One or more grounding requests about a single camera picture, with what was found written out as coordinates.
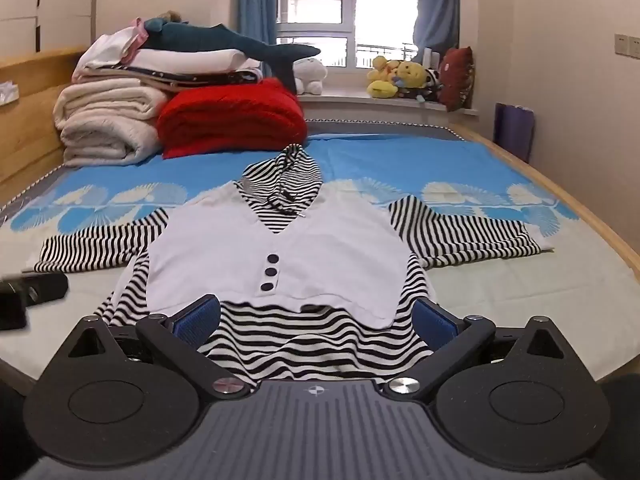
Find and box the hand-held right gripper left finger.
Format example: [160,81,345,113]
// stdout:
[65,294,251,402]

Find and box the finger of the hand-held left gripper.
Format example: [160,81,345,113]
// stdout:
[0,272,69,332]

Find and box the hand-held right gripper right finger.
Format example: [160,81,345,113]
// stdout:
[382,297,576,403]

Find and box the striped hooded shirt white vest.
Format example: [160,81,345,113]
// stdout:
[34,143,555,392]

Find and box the blue patterned bed sheet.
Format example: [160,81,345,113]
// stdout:
[0,125,640,396]

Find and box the beige folded blanket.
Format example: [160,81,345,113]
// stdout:
[52,81,171,168]

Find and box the red knitted blanket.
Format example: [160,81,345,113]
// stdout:
[156,77,309,160]

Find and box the red cushion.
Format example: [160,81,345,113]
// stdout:
[438,46,474,112]

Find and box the yellow plush toy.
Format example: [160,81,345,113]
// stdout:
[366,56,443,102]

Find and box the stack of white folded bedding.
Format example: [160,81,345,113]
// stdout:
[71,17,264,95]

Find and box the white plush toy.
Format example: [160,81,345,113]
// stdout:
[291,56,328,96]

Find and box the teal shark plush toy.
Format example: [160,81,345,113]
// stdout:
[141,18,321,95]

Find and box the white wardrobe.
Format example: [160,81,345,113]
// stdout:
[0,0,98,58]

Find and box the blue curtain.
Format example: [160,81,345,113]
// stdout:
[236,0,279,63]
[413,0,461,67]

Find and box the white framed window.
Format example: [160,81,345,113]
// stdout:
[274,0,426,70]

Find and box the wall light switch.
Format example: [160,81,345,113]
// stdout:
[614,33,640,57]

